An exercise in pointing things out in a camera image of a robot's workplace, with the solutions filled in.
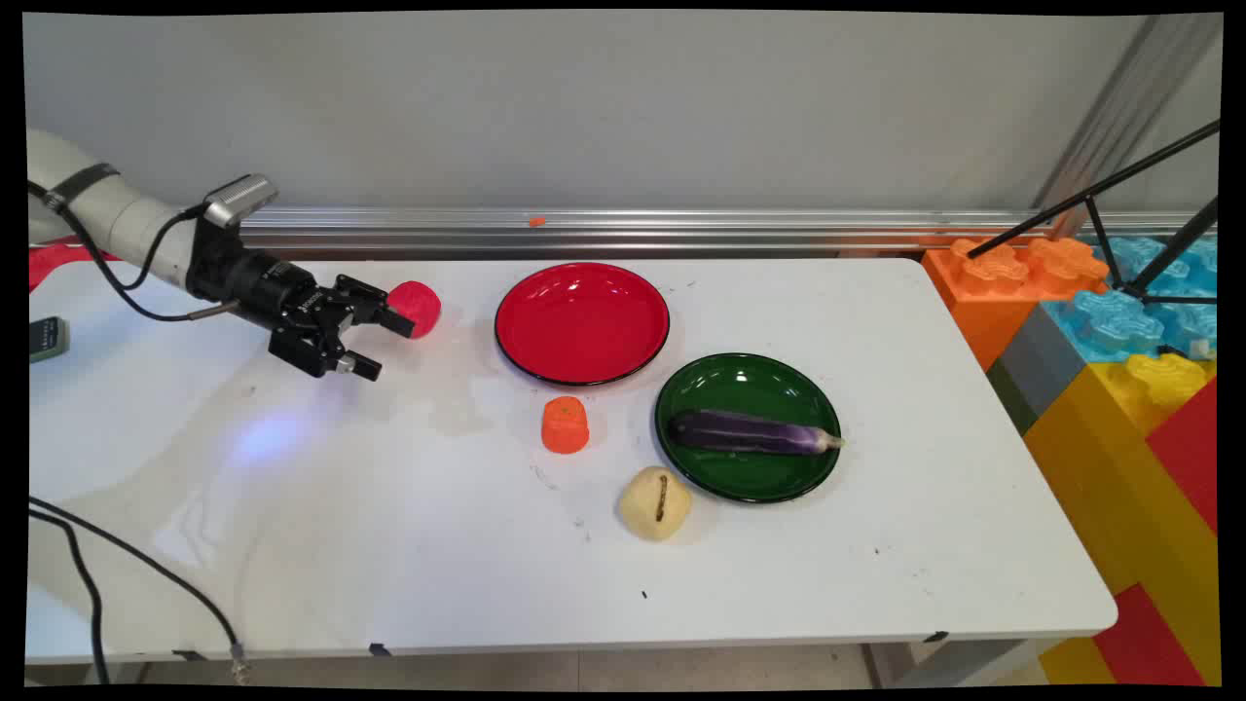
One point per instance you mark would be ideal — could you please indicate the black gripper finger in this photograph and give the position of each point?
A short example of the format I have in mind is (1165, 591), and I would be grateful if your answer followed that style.
(358, 368)
(375, 307)

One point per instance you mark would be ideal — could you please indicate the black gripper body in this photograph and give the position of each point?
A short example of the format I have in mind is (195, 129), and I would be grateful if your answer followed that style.
(258, 287)

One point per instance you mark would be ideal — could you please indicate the purple toy eggplant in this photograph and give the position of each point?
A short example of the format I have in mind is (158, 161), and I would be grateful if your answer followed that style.
(750, 434)

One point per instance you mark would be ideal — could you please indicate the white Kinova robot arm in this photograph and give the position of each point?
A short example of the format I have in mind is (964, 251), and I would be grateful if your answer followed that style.
(117, 219)

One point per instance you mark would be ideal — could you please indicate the red toy apple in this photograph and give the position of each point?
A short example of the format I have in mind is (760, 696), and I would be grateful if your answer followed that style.
(421, 304)

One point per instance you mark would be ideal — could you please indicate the red flat object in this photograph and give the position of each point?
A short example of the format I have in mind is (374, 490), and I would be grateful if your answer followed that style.
(58, 261)

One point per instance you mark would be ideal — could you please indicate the red plate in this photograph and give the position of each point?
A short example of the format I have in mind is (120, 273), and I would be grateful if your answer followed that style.
(581, 323)

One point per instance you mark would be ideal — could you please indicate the orange toy carrot piece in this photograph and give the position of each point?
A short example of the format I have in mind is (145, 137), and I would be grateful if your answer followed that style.
(566, 426)

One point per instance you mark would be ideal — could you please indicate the dark handheld device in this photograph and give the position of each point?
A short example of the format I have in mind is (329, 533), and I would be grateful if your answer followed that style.
(49, 339)

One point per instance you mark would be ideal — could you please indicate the yellow toy potato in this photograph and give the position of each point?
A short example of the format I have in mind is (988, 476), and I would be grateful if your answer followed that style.
(654, 504)

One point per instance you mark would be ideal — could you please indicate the green plate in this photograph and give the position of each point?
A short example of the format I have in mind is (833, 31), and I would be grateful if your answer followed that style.
(750, 385)

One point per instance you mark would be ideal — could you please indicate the orange giant building block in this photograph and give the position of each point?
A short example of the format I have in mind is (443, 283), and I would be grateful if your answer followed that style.
(993, 292)

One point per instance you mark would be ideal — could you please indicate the white table leg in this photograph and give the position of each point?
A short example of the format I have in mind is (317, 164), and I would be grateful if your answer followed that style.
(954, 662)

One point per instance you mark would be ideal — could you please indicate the grey giant building block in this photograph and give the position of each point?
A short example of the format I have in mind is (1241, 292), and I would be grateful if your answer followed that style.
(1037, 375)

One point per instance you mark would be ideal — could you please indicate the black tripod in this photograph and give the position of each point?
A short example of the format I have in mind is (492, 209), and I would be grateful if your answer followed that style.
(1100, 190)

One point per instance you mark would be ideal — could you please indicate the blue giant building block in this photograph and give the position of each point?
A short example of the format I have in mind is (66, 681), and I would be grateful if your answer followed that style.
(1119, 321)

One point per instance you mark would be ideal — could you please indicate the large yellow giant building block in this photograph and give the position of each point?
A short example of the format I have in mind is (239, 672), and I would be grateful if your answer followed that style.
(1110, 487)

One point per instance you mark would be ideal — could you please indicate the slanted aluminium profile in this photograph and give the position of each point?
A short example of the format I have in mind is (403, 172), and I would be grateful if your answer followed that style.
(1119, 117)

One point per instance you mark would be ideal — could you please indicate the small yellow giant building block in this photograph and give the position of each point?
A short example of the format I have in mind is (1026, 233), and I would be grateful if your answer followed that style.
(1071, 665)

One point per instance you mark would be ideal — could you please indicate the small white object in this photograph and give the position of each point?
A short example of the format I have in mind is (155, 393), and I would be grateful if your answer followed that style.
(1201, 348)

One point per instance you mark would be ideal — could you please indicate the red giant building block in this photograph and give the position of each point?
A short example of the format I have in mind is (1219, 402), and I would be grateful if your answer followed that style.
(1192, 448)
(1149, 643)

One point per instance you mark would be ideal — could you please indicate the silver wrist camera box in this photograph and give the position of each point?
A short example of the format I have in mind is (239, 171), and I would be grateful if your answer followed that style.
(238, 200)

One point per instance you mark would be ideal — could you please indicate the horizontal aluminium rail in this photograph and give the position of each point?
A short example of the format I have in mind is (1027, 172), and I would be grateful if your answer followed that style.
(681, 232)

